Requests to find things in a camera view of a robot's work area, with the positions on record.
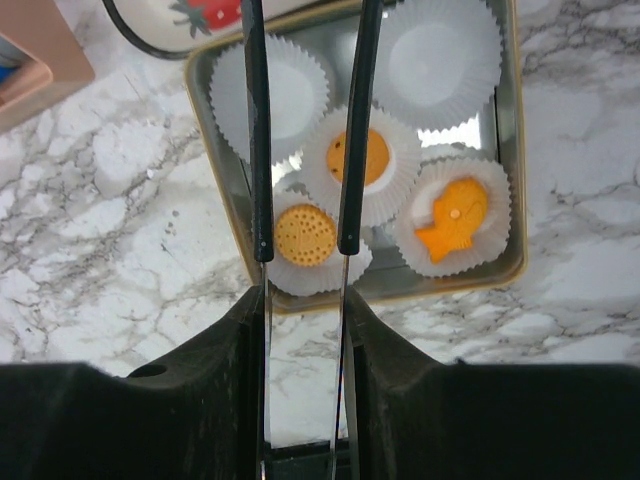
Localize white paper cupcake liner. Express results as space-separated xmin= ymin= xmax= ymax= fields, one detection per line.
xmin=300 ymin=106 xmax=422 ymax=227
xmin=209 ymin=35 xmax=330 ymax=165
xmin=393 ymin=156 xmax=511 ymax=277
xmin=373 ymin=0 xmax=502 ymax=131
xmin=268 ymin=192 xmax=343 ymax=297

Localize orange fish-shaped cookie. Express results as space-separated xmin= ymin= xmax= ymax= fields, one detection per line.
xmin=414 ymin=177 xmax=489 ymax=264

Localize round sandwich cookie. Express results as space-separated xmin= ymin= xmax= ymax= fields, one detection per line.
xmin=275 ymin=204 xmax=336 ymax=267

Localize black-tipped metal tongs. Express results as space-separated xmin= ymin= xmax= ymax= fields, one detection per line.
xmin=241 ymin=1 xmax=384 ymax=479

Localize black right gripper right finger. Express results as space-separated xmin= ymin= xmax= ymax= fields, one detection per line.
xmin=344 ymin=289 xmax=639 ymax=479

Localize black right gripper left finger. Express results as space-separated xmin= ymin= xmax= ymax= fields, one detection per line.
xmin=1 ymin=287 xmax=263 ymax=479

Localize gold metal cookie tin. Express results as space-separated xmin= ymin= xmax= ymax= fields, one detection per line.
xmin=185 ymin=1 xmax=527 ymax=303

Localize strawberry print white tray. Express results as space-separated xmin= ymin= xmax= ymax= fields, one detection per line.
xmin=101 ymin=0 xmax=321 ymax=61

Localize peach plastic desk organizer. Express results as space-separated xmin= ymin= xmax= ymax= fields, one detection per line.
xmin=1 ymin=1 xmax=95 ymax=133

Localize small oval brown cookie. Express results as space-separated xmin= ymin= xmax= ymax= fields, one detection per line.
xmin=326 ymin=129 xmax=391 ymax=186

